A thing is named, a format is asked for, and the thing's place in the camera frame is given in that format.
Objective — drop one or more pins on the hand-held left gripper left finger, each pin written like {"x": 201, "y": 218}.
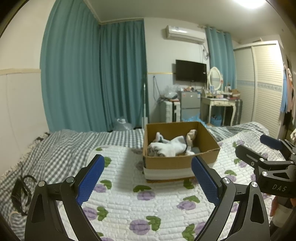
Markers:
{"x": 90, "y": 178}

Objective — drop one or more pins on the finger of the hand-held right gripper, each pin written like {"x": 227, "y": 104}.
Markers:
{"x": 270, "y": 141}
{"x": 247, "y": 154}

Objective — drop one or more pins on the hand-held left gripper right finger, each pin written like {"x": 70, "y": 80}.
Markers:
{"x": 204, "y": 180}

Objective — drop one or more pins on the light blue tissue packet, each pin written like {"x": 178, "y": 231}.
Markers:
{"x": 197, "y": 150}

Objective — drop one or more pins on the brown cardboard box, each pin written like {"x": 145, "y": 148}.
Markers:
{"x": 166, "y": 163}

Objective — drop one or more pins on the beige soft cloth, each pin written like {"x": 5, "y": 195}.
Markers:
{"x": 192, "y": 136}

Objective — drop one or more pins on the white knotted cloth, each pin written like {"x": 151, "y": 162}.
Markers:
{"x": 171, "y": 146}

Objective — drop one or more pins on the person's right hand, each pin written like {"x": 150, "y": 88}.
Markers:
{"x": 275, "y": 206}

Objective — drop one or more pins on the grey gingham bed sheet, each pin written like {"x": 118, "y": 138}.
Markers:
{"x": 69, "y": 146}

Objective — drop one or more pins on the white floral quilt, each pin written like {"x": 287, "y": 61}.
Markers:
{"x": 129, "y": 169}

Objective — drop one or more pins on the grey suitcase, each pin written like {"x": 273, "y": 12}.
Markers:
{"x": 238, "y": 111}

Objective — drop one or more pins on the blue plastic basket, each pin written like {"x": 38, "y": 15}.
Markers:
{"x": 215, "y": 121}

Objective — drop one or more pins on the hanging clothes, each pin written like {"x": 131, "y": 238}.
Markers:
{"x": 288, "y": 92}

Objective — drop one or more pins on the white louvred wardrobe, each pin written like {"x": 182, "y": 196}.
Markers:
{"x": 266, "y": 88}

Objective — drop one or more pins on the white dressing table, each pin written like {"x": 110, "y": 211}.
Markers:
{"x": 218, "y": 102}

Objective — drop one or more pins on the brown box on table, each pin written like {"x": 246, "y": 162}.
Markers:
{"x": 234, "y": 93}

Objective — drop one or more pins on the blue plastic bag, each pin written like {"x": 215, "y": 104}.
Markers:
{"x": 193, "y": 118}

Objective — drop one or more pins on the clear water bottle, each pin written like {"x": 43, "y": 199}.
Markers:
{"x": 124, "y": 124}

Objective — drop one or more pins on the grey small fridge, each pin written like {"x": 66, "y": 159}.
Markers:
{"x": 188, "y": 104}

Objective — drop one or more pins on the white oval vanity mirror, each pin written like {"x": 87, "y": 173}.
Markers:
{"x": 214, "y": 78}

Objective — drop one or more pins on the clear plastic bag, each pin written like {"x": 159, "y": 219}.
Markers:
{"x": 170, "y": 92}

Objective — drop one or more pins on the narrow teal curtain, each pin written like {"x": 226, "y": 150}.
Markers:
{"x": 220, "y": 55}

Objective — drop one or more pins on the wide teal curtain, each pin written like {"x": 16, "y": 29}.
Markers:
{"x": 71, "y": 69}

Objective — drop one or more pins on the white air conditioner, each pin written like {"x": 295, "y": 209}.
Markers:
{"x": 185, "y": 34}

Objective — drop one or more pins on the black wall television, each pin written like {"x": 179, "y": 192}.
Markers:
{"x": 190, "y": 70}

